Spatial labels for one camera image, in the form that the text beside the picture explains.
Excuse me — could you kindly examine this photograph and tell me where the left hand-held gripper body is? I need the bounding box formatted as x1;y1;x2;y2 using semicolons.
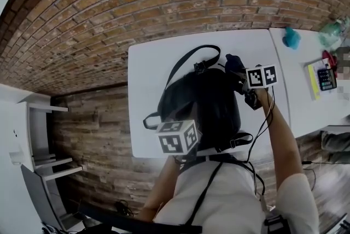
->
155;119;202;165

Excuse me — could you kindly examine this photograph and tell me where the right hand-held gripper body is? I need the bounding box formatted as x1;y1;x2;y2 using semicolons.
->
239;63;278;111

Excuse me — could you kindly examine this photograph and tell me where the black backpack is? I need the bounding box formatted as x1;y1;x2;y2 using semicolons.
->
143;45;254;154

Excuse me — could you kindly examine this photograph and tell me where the person's left forearm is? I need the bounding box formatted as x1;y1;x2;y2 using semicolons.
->
136;155;184;222

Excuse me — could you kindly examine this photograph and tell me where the person's right forearm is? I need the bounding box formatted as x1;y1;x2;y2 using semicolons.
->
255;87;306;191

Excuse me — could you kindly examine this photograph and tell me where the teal crumpled bag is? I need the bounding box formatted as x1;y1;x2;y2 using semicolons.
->
282;26;301;50

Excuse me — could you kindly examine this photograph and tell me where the yellow-edged notebook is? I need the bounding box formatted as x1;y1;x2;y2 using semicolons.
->
304;57;339;102

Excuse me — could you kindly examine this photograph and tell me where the black calculator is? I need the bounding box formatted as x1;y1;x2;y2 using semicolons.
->
317;68;338;91

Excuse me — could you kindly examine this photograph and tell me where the red object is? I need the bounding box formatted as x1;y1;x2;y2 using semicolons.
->
321;49;339;69

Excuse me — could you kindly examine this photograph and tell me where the person's white shirt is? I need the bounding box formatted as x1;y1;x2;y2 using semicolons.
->
153;154;320;234

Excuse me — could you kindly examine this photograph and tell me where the black chair back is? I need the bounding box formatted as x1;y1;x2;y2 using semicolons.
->
78;204;203;234

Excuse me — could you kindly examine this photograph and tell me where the black belt device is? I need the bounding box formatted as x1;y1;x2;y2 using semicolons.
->
263;214;286;234

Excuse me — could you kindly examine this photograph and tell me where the white shelf unit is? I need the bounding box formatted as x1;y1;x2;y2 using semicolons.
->
0;82;84;231

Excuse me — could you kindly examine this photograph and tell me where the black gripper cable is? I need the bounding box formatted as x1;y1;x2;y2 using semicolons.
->
245;87;276;198

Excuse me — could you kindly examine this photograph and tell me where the black chest harness strap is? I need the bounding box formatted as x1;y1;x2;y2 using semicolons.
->
177;155;258;228

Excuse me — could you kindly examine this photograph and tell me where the black cable bundle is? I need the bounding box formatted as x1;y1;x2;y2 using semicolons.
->
113;199;137;218

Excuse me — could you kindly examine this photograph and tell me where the black floor cable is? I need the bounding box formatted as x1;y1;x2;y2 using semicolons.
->
301;160;350;192

